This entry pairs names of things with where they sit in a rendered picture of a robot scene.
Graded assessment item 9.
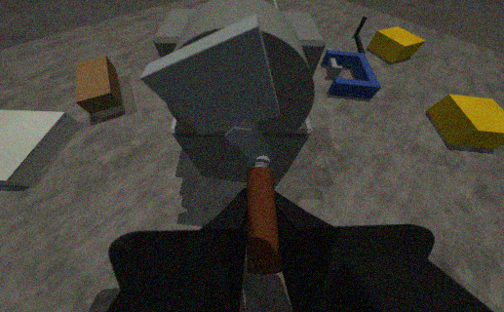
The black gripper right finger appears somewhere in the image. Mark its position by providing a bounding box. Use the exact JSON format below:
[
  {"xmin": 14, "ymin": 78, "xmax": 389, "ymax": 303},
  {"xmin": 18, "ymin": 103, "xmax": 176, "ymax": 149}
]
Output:
[{"xmin": 274, "ymin": 190, "xmax": 435, "ymax": 312}]

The black l-shaped bar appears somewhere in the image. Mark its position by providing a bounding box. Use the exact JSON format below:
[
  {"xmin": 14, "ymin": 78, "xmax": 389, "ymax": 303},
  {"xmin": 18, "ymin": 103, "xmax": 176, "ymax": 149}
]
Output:
[{"xmin": 354, "ymin": 17, "xmax": 367, "ymax": 54}]

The yellow block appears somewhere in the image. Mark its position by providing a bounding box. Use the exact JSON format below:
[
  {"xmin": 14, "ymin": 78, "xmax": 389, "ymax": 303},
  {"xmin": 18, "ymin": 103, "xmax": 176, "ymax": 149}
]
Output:
[
  {"xmin": 427, "ymin": 94, "xmax": 504, "ymax": 148},
  {"xmin": 368, "ymin": 27, "xmax": 426, "ymax": 62}
]

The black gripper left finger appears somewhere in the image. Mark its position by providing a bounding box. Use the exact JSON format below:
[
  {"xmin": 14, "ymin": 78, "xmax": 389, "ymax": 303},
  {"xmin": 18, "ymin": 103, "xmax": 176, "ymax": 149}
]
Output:
[{"xmin": 108, "ymin": 188, "xmax": 247, "ymax": 312}]

